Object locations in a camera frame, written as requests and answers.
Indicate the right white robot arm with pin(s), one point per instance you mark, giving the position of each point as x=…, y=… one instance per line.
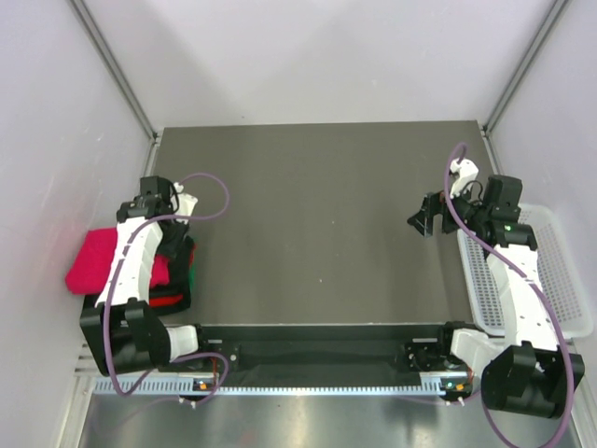
x=526, y=373

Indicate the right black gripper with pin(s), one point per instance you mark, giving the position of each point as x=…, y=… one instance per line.
x=434, y=203

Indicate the folded black shirt stack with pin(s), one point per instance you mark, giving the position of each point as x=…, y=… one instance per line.
x=171, y=282

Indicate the red t shirt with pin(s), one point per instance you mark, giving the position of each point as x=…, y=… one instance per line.
x=91, y=268

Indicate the aluminium frame post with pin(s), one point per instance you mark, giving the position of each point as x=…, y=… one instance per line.
x=110, y=62
x=556, y=10

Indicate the left aluminium frame post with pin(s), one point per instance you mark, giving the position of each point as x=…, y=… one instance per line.
x=110, y=62

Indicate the slotted grey cable duct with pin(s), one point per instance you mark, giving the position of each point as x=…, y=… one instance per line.
x=428, y=386

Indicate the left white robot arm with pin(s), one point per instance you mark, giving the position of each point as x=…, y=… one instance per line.
x=152, y=260

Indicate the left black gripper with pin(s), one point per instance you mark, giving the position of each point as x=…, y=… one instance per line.
x=182, y=230

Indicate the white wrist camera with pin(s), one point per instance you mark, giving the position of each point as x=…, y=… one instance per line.
x=183, y=203
x=464, y=173

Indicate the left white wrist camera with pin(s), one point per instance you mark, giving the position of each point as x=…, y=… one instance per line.
x=183, y=203

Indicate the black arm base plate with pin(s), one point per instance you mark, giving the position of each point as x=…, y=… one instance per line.
x=325, y=355

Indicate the right aluminium frame post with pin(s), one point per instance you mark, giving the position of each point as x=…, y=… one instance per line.
x=556, y=10

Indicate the white perforated plastic basket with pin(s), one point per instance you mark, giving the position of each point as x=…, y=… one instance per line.
x=557, y=273

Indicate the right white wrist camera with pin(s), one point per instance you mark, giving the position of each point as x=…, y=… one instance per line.
x=464, y=173

